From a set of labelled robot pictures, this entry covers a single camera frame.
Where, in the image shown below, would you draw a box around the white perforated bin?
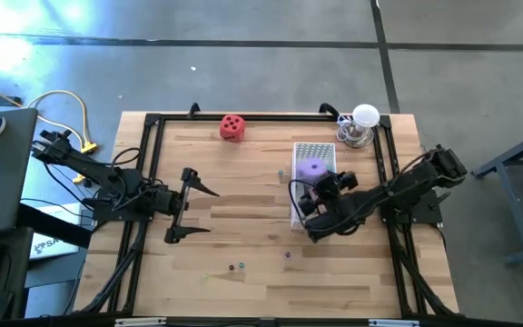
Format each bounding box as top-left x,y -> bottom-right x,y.
290,141 -> 339,231

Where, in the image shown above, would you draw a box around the large red foam die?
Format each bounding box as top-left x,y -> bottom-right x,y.
219,114 -> 248,144

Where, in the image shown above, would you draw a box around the blue-grey metal table frame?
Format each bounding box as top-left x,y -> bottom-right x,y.
471,124 -> 523,268

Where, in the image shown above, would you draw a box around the glass jar with white ball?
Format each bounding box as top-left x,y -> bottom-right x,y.
335,103 -> 382,151

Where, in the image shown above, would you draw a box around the large purple foam die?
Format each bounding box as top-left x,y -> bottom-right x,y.
294,157 -> 330,185

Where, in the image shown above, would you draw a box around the white label strip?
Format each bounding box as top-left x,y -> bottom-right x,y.
114,316 -> 169,327
368,318 -> 421,327

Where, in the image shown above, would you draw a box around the yellow cable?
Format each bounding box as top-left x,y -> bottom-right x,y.
28,88 -> 101,187

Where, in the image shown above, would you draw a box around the black desk beam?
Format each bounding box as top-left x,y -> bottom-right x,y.
15,202 -> 94,251

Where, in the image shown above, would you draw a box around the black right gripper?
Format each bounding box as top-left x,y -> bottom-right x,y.
298,171 -> 372,244

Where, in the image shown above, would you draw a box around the white printed box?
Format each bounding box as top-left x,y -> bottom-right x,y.
28,202 -> 84,262

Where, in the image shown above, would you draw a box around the black aluminium table frame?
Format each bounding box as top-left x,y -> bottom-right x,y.
73,102 -> 460,319

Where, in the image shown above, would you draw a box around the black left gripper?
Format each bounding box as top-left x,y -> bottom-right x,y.
153,166 -> 221,245

